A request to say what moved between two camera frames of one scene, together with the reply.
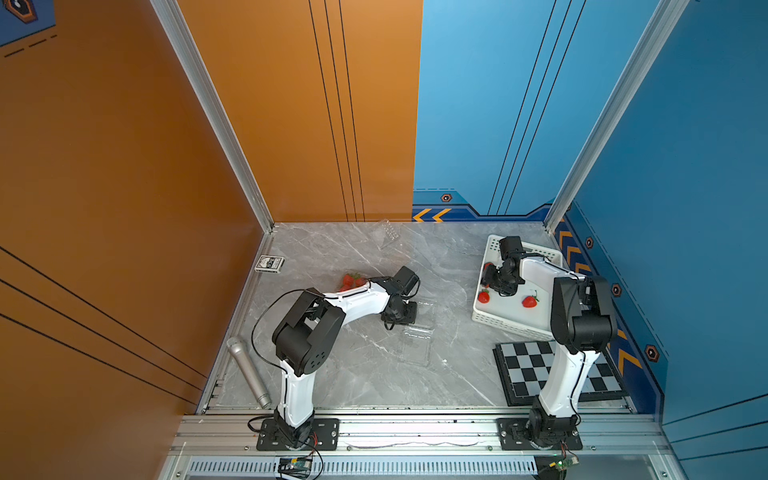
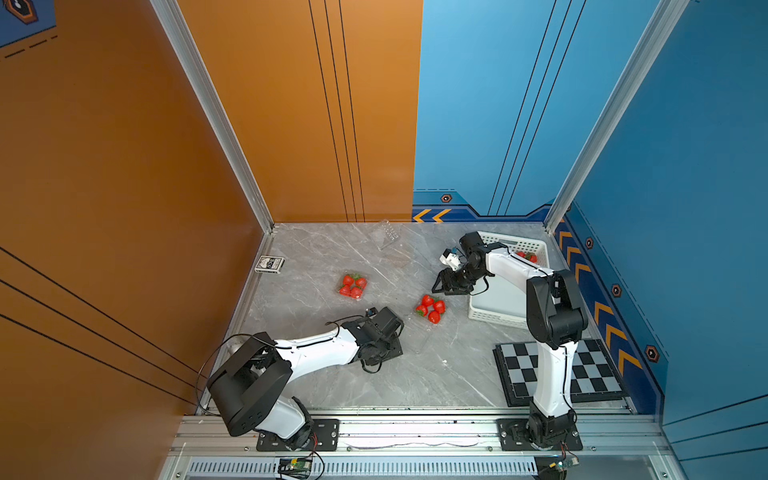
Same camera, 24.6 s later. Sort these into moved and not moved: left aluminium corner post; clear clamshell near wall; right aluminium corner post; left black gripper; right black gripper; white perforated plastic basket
Moved: left black gripper; right black gripper
Not moved: clear clamshell near wall; left aluminium corner post; right aluminium corner post; white perforated plastic basket
